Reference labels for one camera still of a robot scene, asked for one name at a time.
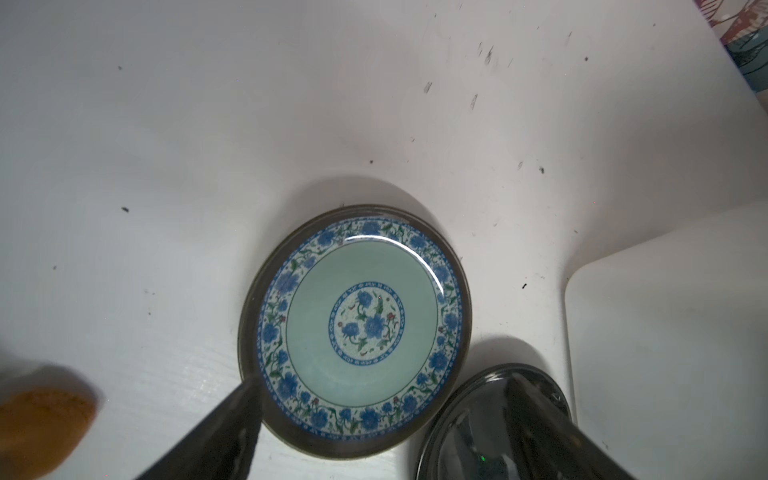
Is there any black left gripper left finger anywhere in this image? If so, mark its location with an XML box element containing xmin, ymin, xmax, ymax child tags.
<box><xmin>140</xmin><ymin>377</ymin><xmax>263</xmax><ymax>480</ymax></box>

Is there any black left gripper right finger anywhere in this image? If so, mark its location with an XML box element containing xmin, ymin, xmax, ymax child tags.
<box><xmin>504</xmin><ymin>373</ymin><xmax>633</xmax><ymax>480</ymax></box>

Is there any black plate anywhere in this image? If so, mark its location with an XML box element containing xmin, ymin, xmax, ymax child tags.
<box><xmin>415</xmin><ymin>363</ymin><xmax>571</xmax><ymax>479</ymax></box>

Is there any blue floral green plate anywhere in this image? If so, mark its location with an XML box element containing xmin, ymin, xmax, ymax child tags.
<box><xmin>237</xmin><ymin>204</ymin><xmax>472</xmax><ymax>459</ymax></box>

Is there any brown mushroom figurine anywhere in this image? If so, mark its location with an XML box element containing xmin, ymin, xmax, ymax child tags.
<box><xmin>1</xmin><ymin>388</ymin><xmax>97</xmax><ymax>479</ymax></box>

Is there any white plastic bin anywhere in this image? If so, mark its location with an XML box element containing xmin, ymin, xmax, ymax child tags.
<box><xmin>565</xmin><ymin>201</ymin><xmax>767</xmax><ymax>479</ymax></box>

